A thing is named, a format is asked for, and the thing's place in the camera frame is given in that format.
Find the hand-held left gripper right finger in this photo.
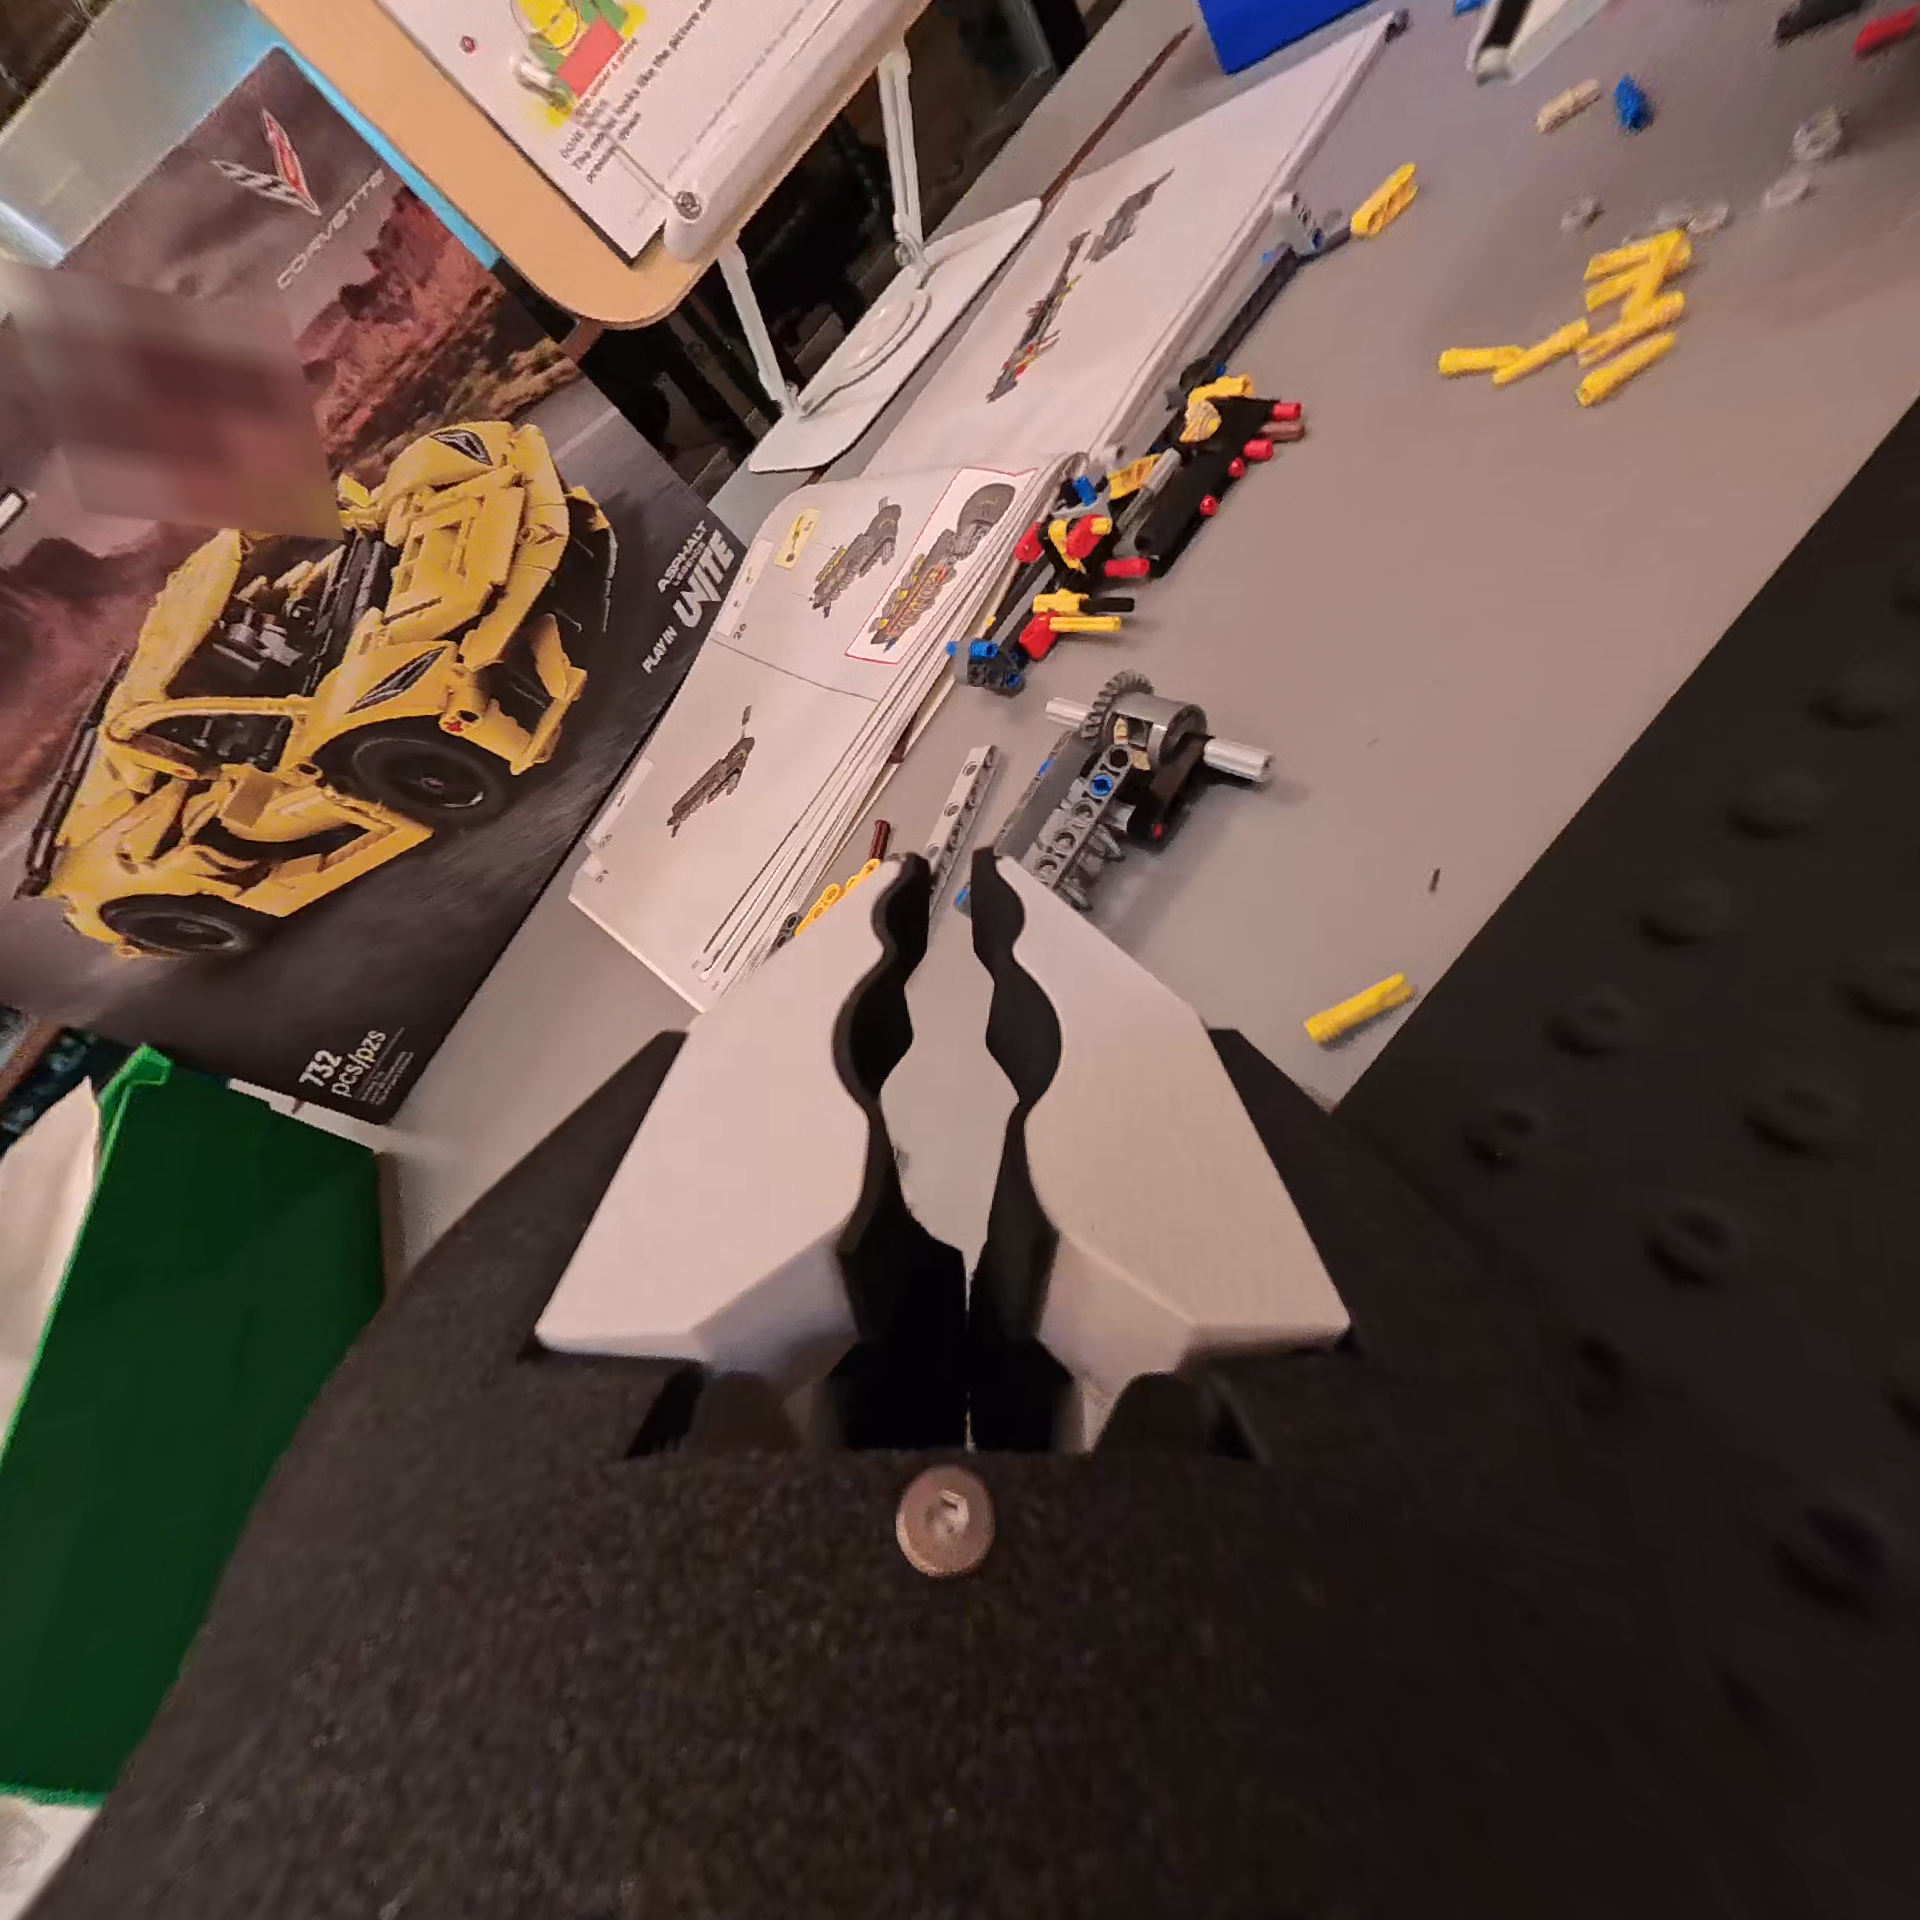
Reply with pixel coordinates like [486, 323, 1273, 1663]
[965, 850, 1354, 1448]

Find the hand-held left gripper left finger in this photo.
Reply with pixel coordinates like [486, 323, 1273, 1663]
[531, 853, 942, 1405]

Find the grey lego differential gear assembly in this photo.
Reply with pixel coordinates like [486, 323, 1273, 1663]
[995, 670, 1278, 902]

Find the yellow lego connector brown pin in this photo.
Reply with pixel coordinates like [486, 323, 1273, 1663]
[794, 817, 897, 939]

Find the lego instruction booklet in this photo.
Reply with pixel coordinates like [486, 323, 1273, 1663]
[572, 17, 1404, 1010]

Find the light grey lego beam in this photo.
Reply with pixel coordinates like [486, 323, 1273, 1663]
[919, 740, 1004, 879]

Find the lego box yellow car print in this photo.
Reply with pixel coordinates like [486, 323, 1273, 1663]
[0, 47, 752, 1125]

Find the pile of yellow lego pins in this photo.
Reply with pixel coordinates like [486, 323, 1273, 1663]
[1437, 225, 1697, 410]

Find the long black lego chassis assembly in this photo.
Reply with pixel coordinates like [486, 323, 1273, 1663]
[946, 186, 1359, 697]

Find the green plastic bin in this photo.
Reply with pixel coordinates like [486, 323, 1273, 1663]
[0, 1040, 389, 1794]

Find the white paper sheet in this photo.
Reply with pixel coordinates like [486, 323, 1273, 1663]
[0, 1078, 109, 1444]

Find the white plastic part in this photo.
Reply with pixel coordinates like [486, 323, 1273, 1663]
[1462, 0, 1613, 86]

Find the blue container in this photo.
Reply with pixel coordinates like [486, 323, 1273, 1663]
[1199, 0, 1404, 76]

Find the printed instruction sheet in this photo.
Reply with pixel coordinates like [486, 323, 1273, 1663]
[377, 0, 843, 258]

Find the wooden book stand white base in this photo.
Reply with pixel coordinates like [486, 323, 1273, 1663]
[248, 0, 1044, 480]

